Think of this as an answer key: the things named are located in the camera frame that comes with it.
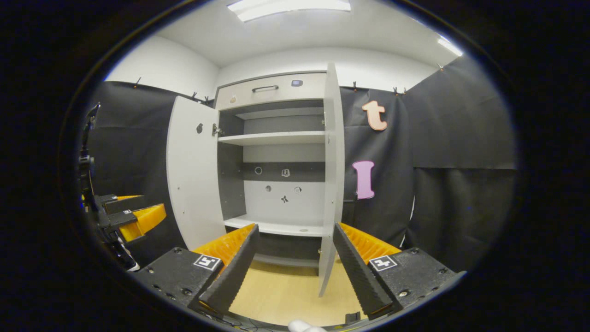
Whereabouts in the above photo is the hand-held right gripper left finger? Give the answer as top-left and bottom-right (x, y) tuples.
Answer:
(130, 223), (261, 319)

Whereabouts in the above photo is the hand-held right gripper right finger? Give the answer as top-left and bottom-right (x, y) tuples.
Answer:
(332, 222), (466, 321)

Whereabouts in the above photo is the grey cabinet door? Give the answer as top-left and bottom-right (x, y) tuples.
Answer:
(318, 62), (347, 298)
(166, 95), (227, 252)

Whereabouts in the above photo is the grey double-door shoe cabinet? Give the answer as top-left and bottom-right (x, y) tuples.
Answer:
(166, 62), (347, 298)

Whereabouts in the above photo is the grey cabinet shelf board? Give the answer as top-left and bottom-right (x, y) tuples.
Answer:
(224, 214), (329, 237)
(218, 131), (326, 146)

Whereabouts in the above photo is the grey cabinet drawer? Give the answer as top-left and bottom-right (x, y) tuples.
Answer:
(216, 72), (328, 110)

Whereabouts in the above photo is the black backdrop cloth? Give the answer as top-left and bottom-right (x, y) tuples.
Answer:
(81, 55), (517, 273)

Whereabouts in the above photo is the ceiling light panel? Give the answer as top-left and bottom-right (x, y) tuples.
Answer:
(227, 0), (352, 22)
(437, 37), (464, 57)

